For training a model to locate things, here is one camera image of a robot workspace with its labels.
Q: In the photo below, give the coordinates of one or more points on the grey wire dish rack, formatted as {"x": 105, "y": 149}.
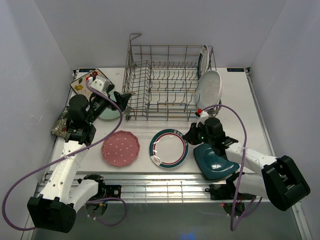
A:
{"x": 162, "y": 80}

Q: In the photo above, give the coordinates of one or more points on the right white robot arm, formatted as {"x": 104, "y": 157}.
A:
{"x": 277, "y": 179}

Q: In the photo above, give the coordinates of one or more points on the pink polka dot plate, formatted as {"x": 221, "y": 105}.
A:
{"x": 120, "y": 149}

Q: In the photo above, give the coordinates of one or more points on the white oval plate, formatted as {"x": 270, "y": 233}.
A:
{"x": 209, "y": 90}

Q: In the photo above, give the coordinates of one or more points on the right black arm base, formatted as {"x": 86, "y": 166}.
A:
{"x": 225, "y": 191}

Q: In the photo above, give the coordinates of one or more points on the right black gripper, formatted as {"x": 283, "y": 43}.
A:
{"x": 190, "y": 136}

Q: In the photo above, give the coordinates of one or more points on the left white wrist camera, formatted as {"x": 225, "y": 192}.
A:
{"x": 98, "y": 83}

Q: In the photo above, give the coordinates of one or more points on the mint green flower plate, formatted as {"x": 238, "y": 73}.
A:
{"x": 109, "y": 114}

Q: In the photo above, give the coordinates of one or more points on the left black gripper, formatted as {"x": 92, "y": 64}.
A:
{"x": 122, "y": 99}

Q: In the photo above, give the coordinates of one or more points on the dark teal square plate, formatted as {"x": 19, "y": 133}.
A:
{"x": 212, "y": 166}

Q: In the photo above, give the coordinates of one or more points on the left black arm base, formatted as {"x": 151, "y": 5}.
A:
{"x": 110, "y": 192}

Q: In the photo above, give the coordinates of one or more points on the dark square floral plate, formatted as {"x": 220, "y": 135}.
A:
{"x": 60, "y": 126}

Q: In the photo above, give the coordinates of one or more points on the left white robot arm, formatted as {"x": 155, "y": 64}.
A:
{"x": 57, "y": 204}

